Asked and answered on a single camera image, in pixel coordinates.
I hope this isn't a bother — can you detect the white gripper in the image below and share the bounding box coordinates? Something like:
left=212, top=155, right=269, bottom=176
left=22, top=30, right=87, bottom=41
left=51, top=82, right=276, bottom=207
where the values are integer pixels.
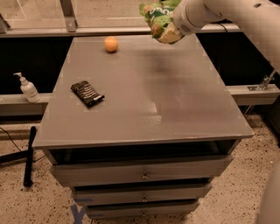
left=158, top=0, right=223, bottom=44

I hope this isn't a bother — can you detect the green rice chip bag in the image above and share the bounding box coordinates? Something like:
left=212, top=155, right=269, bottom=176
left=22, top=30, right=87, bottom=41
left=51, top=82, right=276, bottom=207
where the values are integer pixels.
left=139, top=0, right=181, bottom=42

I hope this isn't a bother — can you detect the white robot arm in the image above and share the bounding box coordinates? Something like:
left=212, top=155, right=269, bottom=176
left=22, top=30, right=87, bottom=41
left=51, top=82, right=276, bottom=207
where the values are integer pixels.
left=171, top=0, right=280, bottom=73

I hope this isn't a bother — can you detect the orange fruit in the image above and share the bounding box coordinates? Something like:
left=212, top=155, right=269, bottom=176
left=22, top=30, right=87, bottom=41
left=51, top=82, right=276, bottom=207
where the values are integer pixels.
left=104, top=36, right=118, bottom=53

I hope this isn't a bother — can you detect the grey drawer cabinet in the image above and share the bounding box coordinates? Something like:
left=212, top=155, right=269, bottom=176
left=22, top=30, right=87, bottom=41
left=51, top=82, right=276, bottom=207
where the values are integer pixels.
left=31, top=32, right=254, bottom=221

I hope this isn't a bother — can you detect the black snack bar packet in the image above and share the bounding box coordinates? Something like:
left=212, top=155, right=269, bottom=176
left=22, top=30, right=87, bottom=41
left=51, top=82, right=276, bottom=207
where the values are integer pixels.
left=71, top=80, right=105, bottom=108

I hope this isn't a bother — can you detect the top grey drawer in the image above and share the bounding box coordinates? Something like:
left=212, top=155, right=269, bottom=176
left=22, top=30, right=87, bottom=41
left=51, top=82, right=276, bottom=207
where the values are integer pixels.
left=51, top=155, right=233, bottom=187

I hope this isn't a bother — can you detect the grey drawer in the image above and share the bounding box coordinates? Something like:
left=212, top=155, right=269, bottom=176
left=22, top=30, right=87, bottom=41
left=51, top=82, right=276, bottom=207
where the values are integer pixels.
left=86, top=199, right=199, bottom=220
left=72, top=184, right=212, bottom=206
left=51, top=155, right=233, bottom=187

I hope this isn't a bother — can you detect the white pump dispenser bottle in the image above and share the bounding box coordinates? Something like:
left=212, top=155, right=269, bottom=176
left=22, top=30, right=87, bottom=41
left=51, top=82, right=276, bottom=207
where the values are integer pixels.
left=15, top=73, right=40, bottom=102

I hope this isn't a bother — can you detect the middle grey drawer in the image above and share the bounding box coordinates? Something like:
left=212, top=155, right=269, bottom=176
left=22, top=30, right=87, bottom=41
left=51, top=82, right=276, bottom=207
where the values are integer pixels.
left=72, top=184, right=212, bottom=206

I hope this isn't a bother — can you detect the bottom grey drawer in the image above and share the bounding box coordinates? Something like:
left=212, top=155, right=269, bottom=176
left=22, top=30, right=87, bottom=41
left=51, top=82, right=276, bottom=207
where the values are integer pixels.
left=86, top=199, right=199, bottom=220

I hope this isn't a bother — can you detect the black stand leg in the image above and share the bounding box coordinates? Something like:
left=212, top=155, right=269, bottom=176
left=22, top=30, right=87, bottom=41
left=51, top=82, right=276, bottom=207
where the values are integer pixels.
left=24, top=126, right=36, bottom=187

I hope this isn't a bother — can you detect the metal rail bracket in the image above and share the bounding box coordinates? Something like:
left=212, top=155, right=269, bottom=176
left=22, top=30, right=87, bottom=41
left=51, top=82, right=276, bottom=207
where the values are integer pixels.
left=248, top=70, right=277, bottom=91

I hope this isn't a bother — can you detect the black cable on floor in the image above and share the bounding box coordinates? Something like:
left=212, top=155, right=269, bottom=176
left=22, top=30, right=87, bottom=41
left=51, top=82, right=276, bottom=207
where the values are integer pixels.
left=0, top=127, right=23, bottom=153

